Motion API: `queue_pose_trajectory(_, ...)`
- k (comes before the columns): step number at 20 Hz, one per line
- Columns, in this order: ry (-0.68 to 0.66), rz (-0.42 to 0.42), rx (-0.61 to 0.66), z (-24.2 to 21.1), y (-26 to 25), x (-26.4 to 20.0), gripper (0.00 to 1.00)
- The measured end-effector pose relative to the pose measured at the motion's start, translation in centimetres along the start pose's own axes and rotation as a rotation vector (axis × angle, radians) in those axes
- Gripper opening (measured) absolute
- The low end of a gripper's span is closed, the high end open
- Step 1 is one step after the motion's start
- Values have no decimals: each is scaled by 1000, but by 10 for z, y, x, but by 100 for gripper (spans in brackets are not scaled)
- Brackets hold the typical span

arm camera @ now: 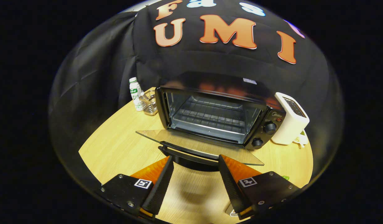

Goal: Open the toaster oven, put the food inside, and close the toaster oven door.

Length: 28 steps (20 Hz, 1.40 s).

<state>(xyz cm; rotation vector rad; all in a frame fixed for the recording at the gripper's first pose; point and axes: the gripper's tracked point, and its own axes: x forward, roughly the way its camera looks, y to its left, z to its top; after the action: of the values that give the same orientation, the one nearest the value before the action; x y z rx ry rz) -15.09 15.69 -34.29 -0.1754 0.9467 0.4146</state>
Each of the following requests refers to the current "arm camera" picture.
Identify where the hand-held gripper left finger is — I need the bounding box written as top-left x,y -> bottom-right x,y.
100,156 -> 175,220

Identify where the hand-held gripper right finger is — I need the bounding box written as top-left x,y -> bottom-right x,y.
218,154 -> 302,221

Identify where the black toaster oven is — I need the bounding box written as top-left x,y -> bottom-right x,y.
136,71 -> 287,171

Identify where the white pop-up toaster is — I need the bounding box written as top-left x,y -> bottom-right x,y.
271,92 -> 310,145

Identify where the small white dish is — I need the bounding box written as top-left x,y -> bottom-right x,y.
293,131 -> 308,147

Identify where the white bottle green label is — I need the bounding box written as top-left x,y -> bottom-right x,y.
129,77 -> 145,112

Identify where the metal wire holder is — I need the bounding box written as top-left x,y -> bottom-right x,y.
139,91 -> 158,116

